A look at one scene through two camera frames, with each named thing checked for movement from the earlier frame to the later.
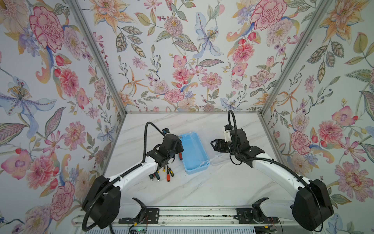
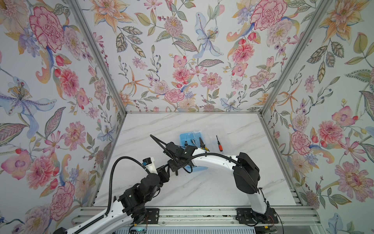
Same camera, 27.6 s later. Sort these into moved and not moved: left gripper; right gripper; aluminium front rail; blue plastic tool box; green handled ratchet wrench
Moved: green handled ratchet wrench; right gripper; left gripper
Not moved: blue plastic tool box; aluminium front rail
